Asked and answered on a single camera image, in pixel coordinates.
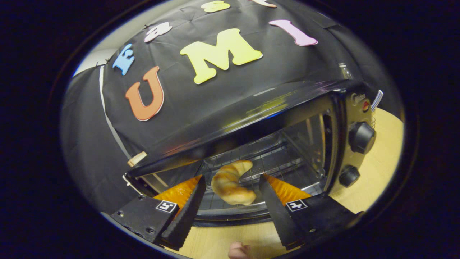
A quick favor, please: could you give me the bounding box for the toast slice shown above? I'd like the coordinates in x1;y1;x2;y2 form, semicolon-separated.
128;151;148;167

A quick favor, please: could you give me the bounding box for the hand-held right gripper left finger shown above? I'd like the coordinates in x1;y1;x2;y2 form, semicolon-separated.
111;174;207;251

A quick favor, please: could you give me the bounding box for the golden croissant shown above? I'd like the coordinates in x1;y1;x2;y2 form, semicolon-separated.
211;160;257;205

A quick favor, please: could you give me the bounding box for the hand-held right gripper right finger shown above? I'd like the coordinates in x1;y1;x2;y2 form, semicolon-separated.
259;174;360;250

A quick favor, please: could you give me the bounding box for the black electric oven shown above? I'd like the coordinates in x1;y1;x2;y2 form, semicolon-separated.
122;79;378;227

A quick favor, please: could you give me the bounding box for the metal oven rack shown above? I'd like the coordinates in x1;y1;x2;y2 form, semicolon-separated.
196;144;324;213

